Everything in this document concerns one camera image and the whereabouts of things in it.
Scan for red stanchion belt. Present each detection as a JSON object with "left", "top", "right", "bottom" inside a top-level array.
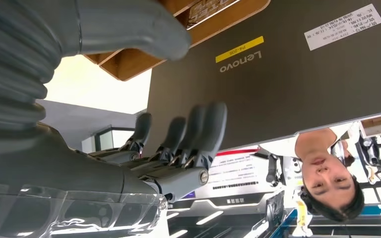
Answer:
[{"left": 216, "top": 148, "right": 261, "bottom": 157}]

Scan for person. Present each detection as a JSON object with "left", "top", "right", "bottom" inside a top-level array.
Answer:
[{"left": 259, "top": 123, "right": 365, "bottom": 223}]

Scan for white printed sign board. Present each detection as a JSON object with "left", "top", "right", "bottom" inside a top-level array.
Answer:
[{"left": 207, "top": 152, "right": 278, "bottom": 198}]

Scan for grey laptop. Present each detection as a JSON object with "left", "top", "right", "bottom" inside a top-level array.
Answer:
[{"left": 142, "top": 0, "right": 381, "bottom": 159}]

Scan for wooden card organizer box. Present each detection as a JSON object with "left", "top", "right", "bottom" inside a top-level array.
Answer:
[{"left": 84, "top": 0, "right": 272, "bottom": 82}]

